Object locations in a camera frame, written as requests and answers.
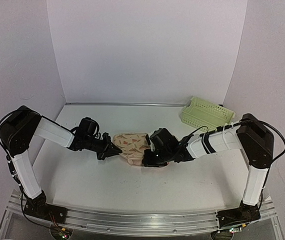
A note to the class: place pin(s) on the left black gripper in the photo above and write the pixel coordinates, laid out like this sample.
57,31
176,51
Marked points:
114,150

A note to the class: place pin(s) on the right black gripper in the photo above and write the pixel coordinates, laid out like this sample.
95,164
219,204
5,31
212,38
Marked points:
148,162

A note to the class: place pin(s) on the floral mesh laundry bag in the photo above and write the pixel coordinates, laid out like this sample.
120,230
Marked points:
132,144

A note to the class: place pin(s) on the pink bra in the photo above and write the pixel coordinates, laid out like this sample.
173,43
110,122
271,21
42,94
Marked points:
138,162

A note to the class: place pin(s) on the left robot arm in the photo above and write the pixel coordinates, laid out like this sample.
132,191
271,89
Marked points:
17,132

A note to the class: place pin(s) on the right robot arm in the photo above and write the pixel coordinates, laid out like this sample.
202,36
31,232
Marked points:
249,135

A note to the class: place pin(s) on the pale green perforated basket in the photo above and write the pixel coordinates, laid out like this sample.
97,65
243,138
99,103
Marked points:
199,112

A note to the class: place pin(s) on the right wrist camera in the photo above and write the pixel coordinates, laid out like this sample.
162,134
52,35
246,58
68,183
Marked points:
150,143

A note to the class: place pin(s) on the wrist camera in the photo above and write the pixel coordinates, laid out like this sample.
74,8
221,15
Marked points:
150,143
106,137

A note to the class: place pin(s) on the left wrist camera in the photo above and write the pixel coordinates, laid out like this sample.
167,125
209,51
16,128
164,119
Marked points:
106,137

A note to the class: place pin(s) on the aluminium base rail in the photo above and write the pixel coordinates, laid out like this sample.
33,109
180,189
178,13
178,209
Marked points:
138,223

